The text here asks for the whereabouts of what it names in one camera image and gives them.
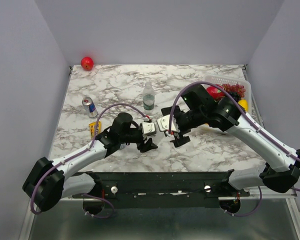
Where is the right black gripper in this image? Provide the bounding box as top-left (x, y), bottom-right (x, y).
top-left (160, 106), bottom-right (206, 148)

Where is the black mounting base rail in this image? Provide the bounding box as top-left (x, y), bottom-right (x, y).
top-left (62, 171), bottom-right (249, 209)

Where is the red apple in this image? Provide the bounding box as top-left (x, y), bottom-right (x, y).
top-left (80, 56), bottom-right (94, 71)

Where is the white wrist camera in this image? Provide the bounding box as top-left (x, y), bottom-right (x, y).
top-left (156, 115), bottom-right (180, 137)
top-left (141, 121), bottom-right (157, 136)

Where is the dark purple grape bunch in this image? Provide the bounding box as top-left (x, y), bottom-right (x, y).
top-left (228, 92), bottom-right (242, 102)

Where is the tilted silver drink can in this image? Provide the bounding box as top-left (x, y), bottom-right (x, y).
top-left (119, 143), bottom-right (126, 150)

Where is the upright red bull can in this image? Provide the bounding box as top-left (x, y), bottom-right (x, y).
top-left (82, 96), bottom-right (98, 119)

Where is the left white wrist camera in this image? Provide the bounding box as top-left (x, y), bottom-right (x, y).
top-left (141, 121), bottom-right (157, 136)

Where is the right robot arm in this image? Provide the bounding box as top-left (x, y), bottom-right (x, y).
top-left (157, 81), bottom-right (300, 196)

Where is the white plastic fruit basket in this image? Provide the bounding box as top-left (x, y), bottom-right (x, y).
top-left (204, 74), bottom-right (252, 115)

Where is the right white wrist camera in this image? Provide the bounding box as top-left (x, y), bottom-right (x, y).
top-left (156, 115), bottom-right (180, 137)

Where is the red dragon fruit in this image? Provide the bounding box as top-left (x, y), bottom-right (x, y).
top-left (206, 86), bottom-right (225, 102)

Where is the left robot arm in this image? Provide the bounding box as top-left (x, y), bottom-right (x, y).
top-left (22, 112), bottom-right (157, 214)

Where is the red grape bunch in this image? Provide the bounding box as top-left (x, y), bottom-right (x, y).
top-left (222, 83), bottom-right (246, 99)

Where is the yellow m&m's candy bag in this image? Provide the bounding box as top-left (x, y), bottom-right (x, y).
top-left (89, 121), bottom-right (102, 139)

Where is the green label water bottle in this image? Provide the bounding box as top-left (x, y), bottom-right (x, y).
top-left (142, 82), bottom-right (155, 111)

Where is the clear unlabeled plastic bottle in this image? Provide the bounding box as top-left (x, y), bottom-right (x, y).
top-left (152, 130), bottom-right (171, 148)

